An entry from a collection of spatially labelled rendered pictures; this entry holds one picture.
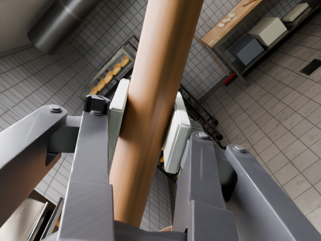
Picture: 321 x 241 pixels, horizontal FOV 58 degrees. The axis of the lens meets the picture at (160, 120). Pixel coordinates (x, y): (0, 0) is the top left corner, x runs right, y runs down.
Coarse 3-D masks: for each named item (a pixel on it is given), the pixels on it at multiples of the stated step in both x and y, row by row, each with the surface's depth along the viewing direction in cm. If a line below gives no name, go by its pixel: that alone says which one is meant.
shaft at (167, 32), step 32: (160, 0) 15; (192, 0) 15; (160, 32) 16; (192, 32) 16; (160, 64) 16; (128, 96) 18; (160, 96) 17; (128, 128) 18; (160, 128) 18; (128, 160) 18; (128, 192) 19
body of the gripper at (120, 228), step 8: (120, 224) 8; (128, 224) 8; (56, 232) 7; (120, 232) 7; (128, 232) 7; (136, 232) 8; (144, 232) 8; (152, 232) 8; (160, 232) 8; (168, 232) 8; (176, 232) 8; (48, 240) 7; (120, 240) 7; (128, 240) 7; (136, 240) 7; (144, 240) 7; (152, 240) 7; (160, 240) 7; (168, 240) 8; (176, 240) 8; (184, 240) 8
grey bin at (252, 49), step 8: (240, 40) 478; (248, 40) 448; (256, 40) 435; (232, 48) 479; (240, 48) 449; (248, 48) 439; (256, 48) 439; (240, 56) 443; (248, 56) 443; (256, 56) 444
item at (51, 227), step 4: (60, 204) 187; (60, 208) 184; (52, 212) 196; (56, 212) 179; (60, 212) 181; (56, 216) 177; (48, 220) 189; (56, 220) 174; (52, 224) 170; (44, 228) 183; (52, 228) 168; (48, 232) 164; (40, 236) 178
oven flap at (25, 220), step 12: (24, 204) 186; (36, 204) 190; (12, 216) 174; (24, 216) 178; (36, 216) 182; (0, 228) 163; (12, 228) 167; (24, 228) 170; (0, 240) 157; (12, 240) 160; (24, 240) 164
